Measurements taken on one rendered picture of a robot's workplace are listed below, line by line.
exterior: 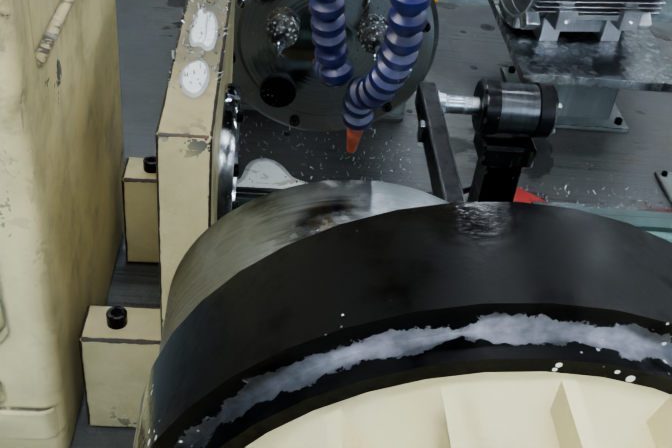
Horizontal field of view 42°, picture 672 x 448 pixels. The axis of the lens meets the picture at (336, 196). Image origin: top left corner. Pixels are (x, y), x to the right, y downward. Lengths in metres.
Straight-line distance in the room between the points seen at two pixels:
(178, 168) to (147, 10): 0.95
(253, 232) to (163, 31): 0.99
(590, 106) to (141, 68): 0.69
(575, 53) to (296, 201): 0.85
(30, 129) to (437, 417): 0.48
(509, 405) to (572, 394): 0.01
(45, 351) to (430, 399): 0.58
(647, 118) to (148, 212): 0.83
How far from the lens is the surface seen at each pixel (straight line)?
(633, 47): 1.40
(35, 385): 0.77
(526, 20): 1.31
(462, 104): 0.94
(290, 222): 0.53
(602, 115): 1.42
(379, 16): 0.96
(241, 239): 0.54
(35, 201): 0.65
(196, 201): 0.65
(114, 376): 0.82
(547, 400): 0.18
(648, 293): 0.20
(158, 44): 1.46
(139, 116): 1.28
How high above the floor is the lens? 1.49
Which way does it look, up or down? 37 degrees down
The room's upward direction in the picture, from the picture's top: 7 degrees clockwise
